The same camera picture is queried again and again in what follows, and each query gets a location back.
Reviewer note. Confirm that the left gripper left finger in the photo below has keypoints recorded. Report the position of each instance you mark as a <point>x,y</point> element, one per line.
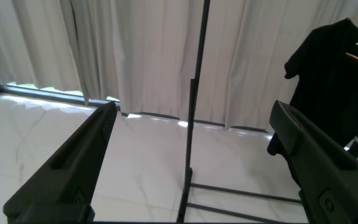
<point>64,180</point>

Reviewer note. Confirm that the black clothes rack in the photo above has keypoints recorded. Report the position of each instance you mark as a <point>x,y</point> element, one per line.
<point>191,124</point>

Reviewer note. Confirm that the window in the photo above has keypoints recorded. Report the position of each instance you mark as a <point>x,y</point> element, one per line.
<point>48,95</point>

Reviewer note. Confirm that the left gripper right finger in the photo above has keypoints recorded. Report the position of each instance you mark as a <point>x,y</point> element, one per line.
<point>328,174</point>

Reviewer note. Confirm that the black garment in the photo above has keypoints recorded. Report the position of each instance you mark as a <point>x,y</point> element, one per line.
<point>328,93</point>

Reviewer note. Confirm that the white curtain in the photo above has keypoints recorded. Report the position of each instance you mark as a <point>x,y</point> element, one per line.
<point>154,56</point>
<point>26,40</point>

